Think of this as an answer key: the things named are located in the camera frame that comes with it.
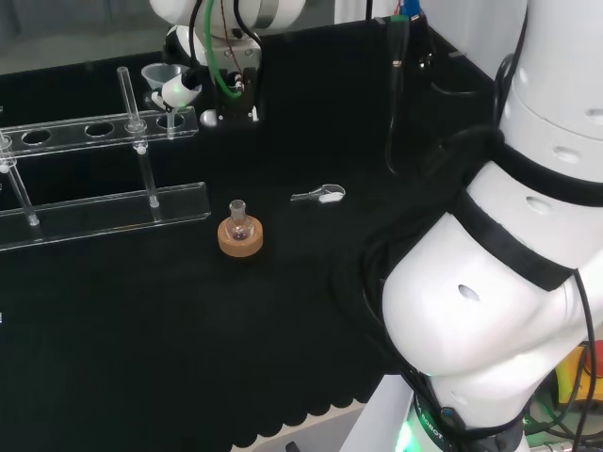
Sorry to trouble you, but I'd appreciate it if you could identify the small round-bottom glass flask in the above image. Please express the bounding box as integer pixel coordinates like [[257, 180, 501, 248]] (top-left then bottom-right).
[[224, 199, 256, 244]]

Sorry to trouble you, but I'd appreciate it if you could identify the clear plastic funnel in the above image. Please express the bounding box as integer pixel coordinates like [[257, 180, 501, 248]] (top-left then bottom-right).
[[140, 64, 187, 142]]

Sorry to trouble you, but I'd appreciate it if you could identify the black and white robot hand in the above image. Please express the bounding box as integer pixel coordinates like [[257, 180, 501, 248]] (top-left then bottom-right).
[[150, 25, 264, 129]]

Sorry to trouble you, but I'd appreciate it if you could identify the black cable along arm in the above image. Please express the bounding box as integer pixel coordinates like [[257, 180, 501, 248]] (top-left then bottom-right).
[[571, 270, 600, 452]]

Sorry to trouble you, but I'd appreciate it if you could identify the black hanging cable with plug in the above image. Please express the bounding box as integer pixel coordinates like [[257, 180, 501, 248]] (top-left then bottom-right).
[[384, 13, 412, 176]]

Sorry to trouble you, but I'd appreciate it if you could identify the green cable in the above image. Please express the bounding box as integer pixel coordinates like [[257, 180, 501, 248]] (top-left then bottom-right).
[[202, 0, 247, 101]]

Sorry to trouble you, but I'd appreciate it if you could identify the yellow stop button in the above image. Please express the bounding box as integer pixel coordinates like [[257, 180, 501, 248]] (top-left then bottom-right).
[[558, 347, 603, 407]]

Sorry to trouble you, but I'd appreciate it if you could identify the black cloth bench cover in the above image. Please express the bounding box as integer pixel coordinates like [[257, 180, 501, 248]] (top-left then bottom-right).
[[0, 16, 496, 449]]

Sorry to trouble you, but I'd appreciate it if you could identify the cork ring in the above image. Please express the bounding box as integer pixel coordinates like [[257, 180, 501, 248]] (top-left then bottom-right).
[[217, 217, 265, 259]]

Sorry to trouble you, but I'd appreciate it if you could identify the clear acrylic funnel stand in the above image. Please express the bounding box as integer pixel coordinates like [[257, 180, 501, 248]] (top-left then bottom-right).
[[0, 66, 212, 253]]

